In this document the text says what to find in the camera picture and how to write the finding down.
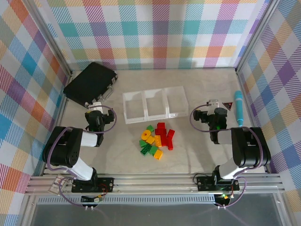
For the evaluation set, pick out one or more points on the long red lego brick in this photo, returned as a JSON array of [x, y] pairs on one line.
[[171, 134]]

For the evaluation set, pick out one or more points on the green square lego brick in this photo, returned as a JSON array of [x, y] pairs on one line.
[[150, 128]]

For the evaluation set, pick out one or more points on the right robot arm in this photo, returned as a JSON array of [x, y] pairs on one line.
[[249, 146]]

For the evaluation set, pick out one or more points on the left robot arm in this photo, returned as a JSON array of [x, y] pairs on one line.
[[61, 146]]

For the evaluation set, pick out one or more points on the black red triangle sticker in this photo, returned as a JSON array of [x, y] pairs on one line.
[[228, 105]]

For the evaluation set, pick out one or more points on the blue marker pen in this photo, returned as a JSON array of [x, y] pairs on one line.
[[239, 106]]

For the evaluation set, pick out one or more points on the black hard case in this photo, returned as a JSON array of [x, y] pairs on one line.
[[89, 82]]

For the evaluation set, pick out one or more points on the clear plastic container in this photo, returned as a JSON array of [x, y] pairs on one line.
[[135, 107], [156, 104]]

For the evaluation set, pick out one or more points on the yellow round lego piece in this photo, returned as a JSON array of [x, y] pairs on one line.
[[144, 136]]

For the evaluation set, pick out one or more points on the small green lego brick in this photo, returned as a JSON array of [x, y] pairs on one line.
[[142, 143]]

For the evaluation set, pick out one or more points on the yellow-orange lego brick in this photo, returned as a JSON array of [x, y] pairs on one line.
[[150, 139]]

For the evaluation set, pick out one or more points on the dark green lego brick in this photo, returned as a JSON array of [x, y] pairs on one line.
[[145, 149]]

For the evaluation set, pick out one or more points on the long orange lego brick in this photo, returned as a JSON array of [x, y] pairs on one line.
[[158, 140]]

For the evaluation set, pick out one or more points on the light green lego brick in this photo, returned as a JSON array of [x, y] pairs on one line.
[[153, 150]]

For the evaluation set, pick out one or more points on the yellow lego brick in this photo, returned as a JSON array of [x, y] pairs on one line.
[[158, 155]]

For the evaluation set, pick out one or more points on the plaid cloth panel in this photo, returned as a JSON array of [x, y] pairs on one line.
[[152, 35], [18, 94], [282, 94]]

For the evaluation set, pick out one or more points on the small paper tag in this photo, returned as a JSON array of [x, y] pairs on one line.
[[56, 187]]

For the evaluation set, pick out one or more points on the small electronics board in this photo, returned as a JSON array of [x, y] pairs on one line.
[[224, 197], [95, 199]]

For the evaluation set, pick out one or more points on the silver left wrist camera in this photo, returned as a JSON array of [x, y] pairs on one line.
[[96, 107]]

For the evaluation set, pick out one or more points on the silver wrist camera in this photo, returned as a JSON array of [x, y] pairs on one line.
[[212, 104], [96, 107]]

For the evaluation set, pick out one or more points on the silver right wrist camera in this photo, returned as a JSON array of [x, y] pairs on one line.
[[212, 104]]

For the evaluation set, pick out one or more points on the aluminium side rail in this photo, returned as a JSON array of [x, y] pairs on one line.
[[59, 115]]

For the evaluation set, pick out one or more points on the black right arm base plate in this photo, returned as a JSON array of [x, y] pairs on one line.
[[204, 183]]

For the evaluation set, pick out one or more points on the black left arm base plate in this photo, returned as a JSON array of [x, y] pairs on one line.
[[105, 184]]

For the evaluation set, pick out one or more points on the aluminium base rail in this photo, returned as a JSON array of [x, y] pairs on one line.
[[152, 183]]

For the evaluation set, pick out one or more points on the aluminium frame post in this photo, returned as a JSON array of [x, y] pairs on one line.
[[52, 35], [256, 35]]

